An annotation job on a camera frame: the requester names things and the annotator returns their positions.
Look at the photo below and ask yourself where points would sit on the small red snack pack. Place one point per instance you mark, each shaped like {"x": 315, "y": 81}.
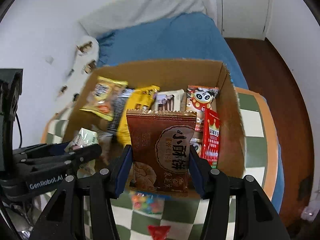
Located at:
{"x": 159, "y": 232}

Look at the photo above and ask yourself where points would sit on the white wall switch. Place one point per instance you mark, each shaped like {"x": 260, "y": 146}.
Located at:
{"x": 49, "y": 59}

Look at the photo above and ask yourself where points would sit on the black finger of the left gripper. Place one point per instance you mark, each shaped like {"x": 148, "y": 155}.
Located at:
{"x": 80, "y": 153}

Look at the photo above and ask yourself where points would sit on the orange panda snack bag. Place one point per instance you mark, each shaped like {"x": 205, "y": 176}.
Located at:
{"x": 198, "y": 100}

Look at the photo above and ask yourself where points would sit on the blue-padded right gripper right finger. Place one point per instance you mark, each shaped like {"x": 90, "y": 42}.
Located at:
{"x": 255, "y": 216}

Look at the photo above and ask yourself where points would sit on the white nut snack pack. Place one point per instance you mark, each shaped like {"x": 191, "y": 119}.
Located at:
{"x": 84, "y": 138}

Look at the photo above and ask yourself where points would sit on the grey white pillow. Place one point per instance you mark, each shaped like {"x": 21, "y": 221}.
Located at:
{"x": 121, "y": 14}

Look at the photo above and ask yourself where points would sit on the bear print white cloth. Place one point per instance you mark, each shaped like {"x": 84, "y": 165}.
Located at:
{"x": 85, "y": 61}

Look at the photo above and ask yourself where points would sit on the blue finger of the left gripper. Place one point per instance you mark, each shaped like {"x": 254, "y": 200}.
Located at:
{"x": 43, "y": 149}

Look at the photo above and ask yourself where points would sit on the colourful candy ball bag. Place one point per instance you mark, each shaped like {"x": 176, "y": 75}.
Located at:
{"x": 146, "y": 203}

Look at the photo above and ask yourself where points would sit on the cardboard milk box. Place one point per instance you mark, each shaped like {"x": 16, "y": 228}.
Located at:
{"x": 174, "y": 75}

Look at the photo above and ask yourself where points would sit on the green white checkered mat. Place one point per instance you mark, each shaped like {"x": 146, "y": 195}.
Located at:
{"x": 186, "y": 216}

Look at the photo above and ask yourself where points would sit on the brown biscuit pack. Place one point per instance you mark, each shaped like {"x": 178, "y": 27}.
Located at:
{"x": 160, "y": 143}

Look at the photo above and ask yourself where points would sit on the red crown snack pack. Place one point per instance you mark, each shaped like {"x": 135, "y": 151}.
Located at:
{"x": 211, "y": 137}

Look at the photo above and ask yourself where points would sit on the white door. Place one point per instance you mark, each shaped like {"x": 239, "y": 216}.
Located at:
{"x": 244, "y": 18}

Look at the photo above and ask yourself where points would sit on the yellow puff snack bag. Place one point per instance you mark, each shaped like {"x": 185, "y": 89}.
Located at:
{"x": 101, "y": 99}

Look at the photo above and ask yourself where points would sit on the beige Franzzi cookie pack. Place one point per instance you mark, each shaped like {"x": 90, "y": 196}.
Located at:
{"x": 168, "y": 100}

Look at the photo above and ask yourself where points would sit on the yellow black snack pack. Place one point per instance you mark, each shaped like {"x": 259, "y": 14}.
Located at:
{"x": 131, "y": 101}

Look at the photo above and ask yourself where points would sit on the blue bed sheet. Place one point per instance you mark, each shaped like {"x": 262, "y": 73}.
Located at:
{"x": 186, "y": 36}

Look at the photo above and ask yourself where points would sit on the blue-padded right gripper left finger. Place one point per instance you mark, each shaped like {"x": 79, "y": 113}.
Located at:
{"x": 63, "y": 216}

